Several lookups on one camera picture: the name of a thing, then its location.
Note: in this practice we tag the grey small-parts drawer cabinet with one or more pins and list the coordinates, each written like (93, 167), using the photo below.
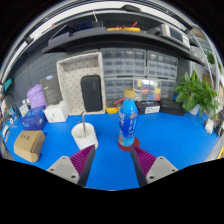
(162, 65)
(123, 63)

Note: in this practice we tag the yellow tool with red leads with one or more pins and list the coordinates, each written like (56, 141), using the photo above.
(111, 109)

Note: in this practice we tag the green potted plant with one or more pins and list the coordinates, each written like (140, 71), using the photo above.
(195, 95)

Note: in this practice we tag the blue drink bottle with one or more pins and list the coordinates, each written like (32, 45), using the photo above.
(128, 123)

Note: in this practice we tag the teal bin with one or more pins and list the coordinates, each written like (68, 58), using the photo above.
(8, 84)

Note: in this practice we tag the white faceted cup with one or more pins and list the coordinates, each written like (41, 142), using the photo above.
(85, 140)

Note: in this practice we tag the black box with white label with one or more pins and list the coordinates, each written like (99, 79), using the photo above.
(148, 108)

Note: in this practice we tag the brown cardboard box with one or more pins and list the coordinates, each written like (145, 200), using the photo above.
(28, 145)

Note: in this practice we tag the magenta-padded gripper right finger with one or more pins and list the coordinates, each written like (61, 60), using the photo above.
(161, 168)

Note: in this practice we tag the flat black case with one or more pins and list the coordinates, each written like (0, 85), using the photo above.
(172, 107)

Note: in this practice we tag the clear organizer box, coloured parts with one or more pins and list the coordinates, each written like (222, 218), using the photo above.
(148, 90)

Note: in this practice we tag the metal stirring spoon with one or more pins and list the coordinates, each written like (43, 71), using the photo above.
(83, 121)

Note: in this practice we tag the small white object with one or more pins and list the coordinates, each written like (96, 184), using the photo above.
(209, 126)

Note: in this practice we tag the black wall shelf unit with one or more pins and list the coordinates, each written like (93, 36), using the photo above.
(116, 38)

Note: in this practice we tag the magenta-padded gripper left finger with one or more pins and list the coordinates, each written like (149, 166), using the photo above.
(61, 169)

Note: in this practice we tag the dark grey upright carton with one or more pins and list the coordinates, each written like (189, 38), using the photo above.
(51, 90)

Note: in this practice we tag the white carton box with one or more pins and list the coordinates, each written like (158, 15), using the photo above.
(56, 112)

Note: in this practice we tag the blue carton box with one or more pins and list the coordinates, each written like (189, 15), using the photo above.
(33, 118)

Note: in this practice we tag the white shelf unit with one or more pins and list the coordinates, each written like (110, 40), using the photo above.
(210, 63)

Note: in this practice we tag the white perforated tray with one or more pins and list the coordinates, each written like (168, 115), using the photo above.
(70, 76)

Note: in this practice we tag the small white bottles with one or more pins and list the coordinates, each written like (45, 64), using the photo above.
(24, 108)

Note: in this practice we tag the purple plastic bag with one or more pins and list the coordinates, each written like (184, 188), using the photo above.
(36, 96)

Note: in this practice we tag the black zip case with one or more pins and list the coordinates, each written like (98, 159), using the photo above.
(91, 93)

